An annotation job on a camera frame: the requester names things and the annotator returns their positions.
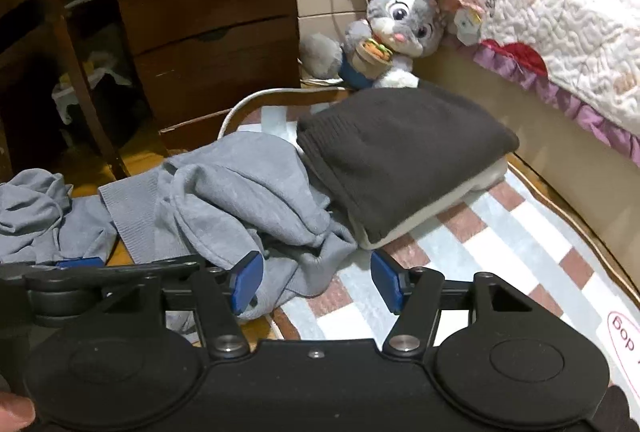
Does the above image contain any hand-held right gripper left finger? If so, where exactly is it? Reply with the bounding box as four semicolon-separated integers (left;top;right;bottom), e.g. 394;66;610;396
99;251;265;359

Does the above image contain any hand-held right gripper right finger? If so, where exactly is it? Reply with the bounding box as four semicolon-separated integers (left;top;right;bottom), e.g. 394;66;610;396
370;251;534;359

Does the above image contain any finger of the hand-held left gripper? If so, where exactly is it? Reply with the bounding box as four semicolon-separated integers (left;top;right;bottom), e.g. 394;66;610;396
0;256;106;278
24;261;204;299

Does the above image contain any grey sweater with cat patch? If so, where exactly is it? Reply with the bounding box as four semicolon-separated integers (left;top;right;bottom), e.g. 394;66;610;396
0;131;359;339

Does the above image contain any person's left hand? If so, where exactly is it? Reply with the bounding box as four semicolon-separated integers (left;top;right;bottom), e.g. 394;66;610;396
0;390;37;432

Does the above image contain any checkered plush mat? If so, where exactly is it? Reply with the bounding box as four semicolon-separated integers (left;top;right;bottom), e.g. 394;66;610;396
235;105;640;363

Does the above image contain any dark brown folded sweater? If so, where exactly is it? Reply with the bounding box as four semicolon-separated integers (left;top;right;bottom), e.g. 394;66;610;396
296;85;521;246

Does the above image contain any white folded garment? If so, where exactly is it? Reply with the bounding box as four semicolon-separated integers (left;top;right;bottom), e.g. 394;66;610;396
350;162;511;251

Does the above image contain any grey plush rabbit toy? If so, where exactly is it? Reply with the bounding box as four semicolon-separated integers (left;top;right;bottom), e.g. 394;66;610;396
300;0;489;91

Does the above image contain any brown wooden drawer cabinet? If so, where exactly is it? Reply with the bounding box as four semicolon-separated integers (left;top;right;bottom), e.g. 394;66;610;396
112;0;301;134

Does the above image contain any white quilted bedspread red print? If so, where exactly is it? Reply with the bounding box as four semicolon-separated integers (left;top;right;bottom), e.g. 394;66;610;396
347;0;640;163

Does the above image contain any beige bed frame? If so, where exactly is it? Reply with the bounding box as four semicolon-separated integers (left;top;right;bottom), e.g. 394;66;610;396
415;37;640;285

